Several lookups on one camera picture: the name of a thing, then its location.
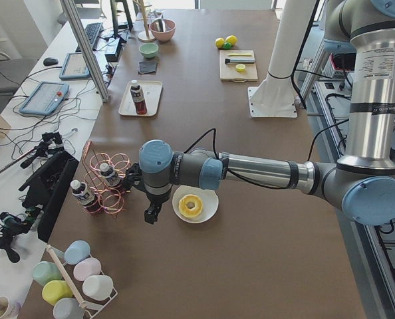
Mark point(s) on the white plate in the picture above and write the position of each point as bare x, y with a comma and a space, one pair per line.
209, 198

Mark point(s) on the grey folded cloth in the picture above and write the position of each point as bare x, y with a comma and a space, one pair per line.
147, 67

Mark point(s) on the lemon half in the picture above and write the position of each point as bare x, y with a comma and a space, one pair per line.
240, 67

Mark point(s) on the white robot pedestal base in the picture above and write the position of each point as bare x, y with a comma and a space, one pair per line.
275, 96

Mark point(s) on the green cup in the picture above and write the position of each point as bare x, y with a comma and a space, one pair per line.
45, 271

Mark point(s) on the blue cup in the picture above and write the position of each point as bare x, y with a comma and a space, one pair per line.
77, 252

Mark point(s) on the white cup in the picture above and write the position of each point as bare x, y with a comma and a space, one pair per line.
98, 287

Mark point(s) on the blue teach pendant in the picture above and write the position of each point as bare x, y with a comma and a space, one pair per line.
45, 98
74, 68

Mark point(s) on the black keyboard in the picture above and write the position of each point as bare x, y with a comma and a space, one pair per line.
92, 31

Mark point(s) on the cream rabbit tray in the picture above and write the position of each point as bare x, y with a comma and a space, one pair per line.
152, 91

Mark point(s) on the dark drink bottle on tray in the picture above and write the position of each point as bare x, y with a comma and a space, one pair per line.
138, 98

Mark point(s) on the glazed donut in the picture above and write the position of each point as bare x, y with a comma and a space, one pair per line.
190, 206

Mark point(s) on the green lime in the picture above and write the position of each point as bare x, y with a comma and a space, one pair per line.
227, 46

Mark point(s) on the black computer mouse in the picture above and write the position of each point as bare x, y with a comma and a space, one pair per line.
50, 61

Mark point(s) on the whole yellow lemon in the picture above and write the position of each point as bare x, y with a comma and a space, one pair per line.
232, 40

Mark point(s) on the pink cup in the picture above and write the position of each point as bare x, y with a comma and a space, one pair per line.
87, 267

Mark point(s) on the mint green bowl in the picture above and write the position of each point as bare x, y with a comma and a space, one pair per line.
149, 50

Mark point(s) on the yellow plastic knife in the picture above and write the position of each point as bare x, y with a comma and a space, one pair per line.
239, 54

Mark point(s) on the dark bottle in rack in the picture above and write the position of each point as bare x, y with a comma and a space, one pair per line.
110, 176

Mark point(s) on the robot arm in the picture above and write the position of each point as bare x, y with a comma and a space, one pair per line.
361, 184

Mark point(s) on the wooden cutting board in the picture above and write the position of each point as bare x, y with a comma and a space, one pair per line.
227, 72

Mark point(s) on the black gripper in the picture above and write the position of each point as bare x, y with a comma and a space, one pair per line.
155, 201

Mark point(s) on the aluminium frame post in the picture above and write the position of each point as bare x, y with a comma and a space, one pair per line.
69, 8

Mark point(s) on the yellow cup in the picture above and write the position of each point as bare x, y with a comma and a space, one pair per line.
55, 290

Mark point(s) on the steel muddler black tip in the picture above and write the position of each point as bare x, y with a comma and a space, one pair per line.
239, 61

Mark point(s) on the pink bowl with ice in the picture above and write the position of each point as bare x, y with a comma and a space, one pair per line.
163, 29

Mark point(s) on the grey cup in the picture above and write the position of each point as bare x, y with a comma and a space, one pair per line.
67, 308

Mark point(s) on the round wooden stand base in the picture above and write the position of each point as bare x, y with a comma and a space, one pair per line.
145, 37

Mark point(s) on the copper wire bottle rack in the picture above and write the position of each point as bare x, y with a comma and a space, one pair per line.
109, 200

